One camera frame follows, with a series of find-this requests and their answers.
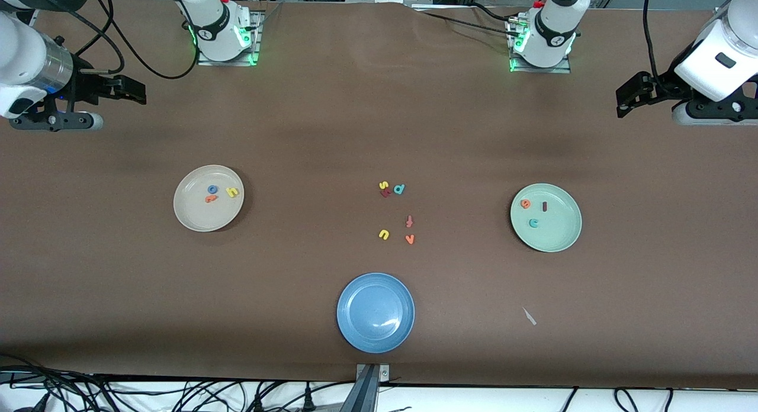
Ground beige round plate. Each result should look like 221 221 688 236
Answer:
173 165 245 233

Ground pale green round plate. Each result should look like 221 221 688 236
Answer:
510 183 583 253

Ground blue round plate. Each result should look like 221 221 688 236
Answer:
336 272 416 354

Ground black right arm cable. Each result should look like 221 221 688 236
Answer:
71 0 199 81

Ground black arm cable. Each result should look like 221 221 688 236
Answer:
643 0 667 90
71 0 199 81

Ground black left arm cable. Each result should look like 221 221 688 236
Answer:
643 0 667 90

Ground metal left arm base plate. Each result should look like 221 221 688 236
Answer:
506 18 572 74

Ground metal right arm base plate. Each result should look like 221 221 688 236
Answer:
195 9 264 67

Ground black base cable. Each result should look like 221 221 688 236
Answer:
415 8 519 38
468 2 515 25

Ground black cable bundle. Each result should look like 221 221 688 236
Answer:
0 353 128 412

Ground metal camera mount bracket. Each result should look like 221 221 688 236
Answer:
354 363 391 412

